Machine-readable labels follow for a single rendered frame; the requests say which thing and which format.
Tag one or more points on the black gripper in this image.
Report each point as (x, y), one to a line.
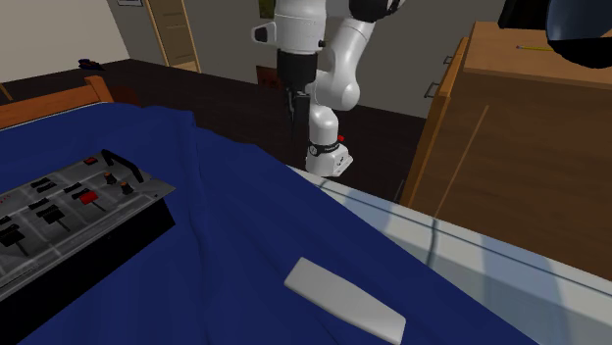
(297, 69)

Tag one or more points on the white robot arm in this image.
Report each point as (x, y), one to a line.
(330, 129)

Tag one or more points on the reddish brown box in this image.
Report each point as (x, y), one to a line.
(267, 77)

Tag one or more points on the bed with blue blanket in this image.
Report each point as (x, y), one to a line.
(248, 210)

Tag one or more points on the wooden door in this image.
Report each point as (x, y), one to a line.
(174, 33)

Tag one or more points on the flat white remote control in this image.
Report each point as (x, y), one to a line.
(344, 298)

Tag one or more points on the small blue floor object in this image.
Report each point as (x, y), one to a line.
(90, 64)

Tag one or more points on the wooden chest of drawers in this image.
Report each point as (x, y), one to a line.
(526, 157)

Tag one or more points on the yellow pencil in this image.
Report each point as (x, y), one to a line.
(534, 48)

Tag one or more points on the grey and black mixing console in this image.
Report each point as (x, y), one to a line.
(71, 224)

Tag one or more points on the dark blue round object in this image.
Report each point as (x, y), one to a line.
(583, 38)

